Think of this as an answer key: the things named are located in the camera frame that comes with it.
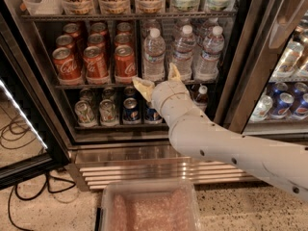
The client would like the middle right Coca-Cola can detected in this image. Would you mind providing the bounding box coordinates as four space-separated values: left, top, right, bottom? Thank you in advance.
114 34 133 46

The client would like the coca-cola can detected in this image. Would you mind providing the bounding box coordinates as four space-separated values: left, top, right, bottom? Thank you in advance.
116 22 133 35
114 34 133 46
83 46 109 85
56 35 76 53
52 47 83 86
88 34 106 48
90 22 109 36
115 45 138 84
63 23 84 40

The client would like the right glass fridge door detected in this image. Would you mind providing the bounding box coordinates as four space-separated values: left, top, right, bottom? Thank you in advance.
215 0 308 133

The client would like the back left Coca-Cola can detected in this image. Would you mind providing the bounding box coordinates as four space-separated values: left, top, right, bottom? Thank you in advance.
63 23 84 40

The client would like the front right Coca-Cola can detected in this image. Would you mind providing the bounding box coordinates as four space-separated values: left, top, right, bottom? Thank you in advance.
115 45 138 84

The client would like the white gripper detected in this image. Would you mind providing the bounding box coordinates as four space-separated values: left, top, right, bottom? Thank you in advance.
132 63 197 127

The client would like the clear plastic bin on floor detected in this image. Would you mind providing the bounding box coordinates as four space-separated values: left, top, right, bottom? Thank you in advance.
97 179 201 231

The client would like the back centre Coca-Cola can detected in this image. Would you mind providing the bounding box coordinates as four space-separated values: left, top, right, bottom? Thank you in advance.
90 22 109 36

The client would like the green soda can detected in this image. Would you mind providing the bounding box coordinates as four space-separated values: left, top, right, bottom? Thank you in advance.
99 99 118 126
74 100 97 127

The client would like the middle centre Coca-Cola can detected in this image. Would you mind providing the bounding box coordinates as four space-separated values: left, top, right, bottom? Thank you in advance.
88 34 106 48

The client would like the open left fridge door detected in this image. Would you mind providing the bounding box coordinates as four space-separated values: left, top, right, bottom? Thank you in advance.
0 0 68 190

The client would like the front left green soda can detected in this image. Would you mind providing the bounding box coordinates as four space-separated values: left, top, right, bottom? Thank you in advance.
74 100 97 127

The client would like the back right Coca-Cola can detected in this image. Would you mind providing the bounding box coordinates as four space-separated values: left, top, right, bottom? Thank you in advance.
116 22 133 35

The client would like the front middle Coca-Cola can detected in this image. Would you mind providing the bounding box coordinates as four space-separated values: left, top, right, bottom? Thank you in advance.
83 46 109 85

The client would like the pepsi can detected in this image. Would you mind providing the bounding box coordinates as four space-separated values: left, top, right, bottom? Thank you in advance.
122 98 141 124
145 102 163 124

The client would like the middle left Coca-Cola can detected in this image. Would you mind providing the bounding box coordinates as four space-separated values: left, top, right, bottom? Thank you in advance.
56 35 76 53

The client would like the stainless steel fridge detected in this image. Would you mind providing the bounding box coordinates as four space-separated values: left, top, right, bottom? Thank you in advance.
5 0 307 191

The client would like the black floor cable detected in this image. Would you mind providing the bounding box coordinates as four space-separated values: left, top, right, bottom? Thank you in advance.
7 170 77 231

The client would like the front left Coca-Cola can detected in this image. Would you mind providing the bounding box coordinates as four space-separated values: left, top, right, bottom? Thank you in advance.
52 47 83 86

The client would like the front right Pepsi can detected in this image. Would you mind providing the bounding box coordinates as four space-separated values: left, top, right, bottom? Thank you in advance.
145 102 163 124

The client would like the front left Pepsi can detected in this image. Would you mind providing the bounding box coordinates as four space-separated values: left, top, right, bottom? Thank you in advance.
122 98 141 124

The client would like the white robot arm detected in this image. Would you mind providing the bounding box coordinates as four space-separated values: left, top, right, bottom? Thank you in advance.
132 64 308 201

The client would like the right brown tea bottle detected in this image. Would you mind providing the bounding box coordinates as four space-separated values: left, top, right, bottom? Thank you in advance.
192 86 208 111

